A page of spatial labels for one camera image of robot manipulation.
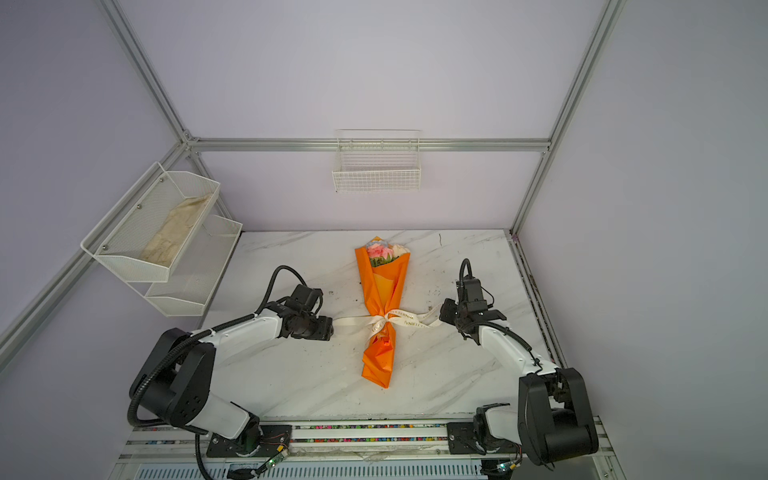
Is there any cream printed ribbon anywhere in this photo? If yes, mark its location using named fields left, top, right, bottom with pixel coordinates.
left=333, top=307, right=442, bottom=338

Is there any orange wrapping paper sheet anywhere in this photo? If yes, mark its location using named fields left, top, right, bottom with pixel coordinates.
left=355, top=237, right=410, bottom=388

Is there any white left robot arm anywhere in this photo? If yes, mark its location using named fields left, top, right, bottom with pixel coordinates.
left=126, top=265, right=334, bottom=479

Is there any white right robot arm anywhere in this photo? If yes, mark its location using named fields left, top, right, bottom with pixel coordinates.
left=439, top=273, right=599, bottom=472

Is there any lower white mesh shelf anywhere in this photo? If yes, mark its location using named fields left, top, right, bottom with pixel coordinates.
left=144, top=214, right=242, bottom=317

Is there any white mesh shelf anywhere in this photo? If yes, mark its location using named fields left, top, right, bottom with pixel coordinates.
left=80, top=163, right=220, bottom=283
left=144, top=214, right=242, bottom=317

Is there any beige cloth glove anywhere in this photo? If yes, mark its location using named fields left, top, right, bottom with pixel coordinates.
left=140, top=195, right=210, bottom=267

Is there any upper white mesh shelf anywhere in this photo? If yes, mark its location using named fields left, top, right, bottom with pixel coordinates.
left=80, top=163, right=220, bottom=283

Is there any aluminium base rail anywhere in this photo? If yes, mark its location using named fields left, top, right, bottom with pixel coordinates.
left=109, top=418, right=625, bottom=479

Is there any white wire wall basket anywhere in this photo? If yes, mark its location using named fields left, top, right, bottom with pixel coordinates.
left=332, top=129, right=422, bottom=194

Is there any aluminium frame crossbar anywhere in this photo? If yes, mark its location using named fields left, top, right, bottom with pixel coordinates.
left=187, top=138, right=551, bottom=152

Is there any aluminium frame post right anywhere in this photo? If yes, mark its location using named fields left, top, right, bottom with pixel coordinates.
left=509, top=0, right=626, bottom=241

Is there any aluminium frame post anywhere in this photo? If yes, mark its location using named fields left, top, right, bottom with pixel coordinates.
left=509, top=0, right=626, bottom=241
left=95, top=0, right=189, bottom=145

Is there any aluminium frame post left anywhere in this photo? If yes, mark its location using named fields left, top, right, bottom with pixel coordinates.
left=95, top=0, right=189, bottom=145

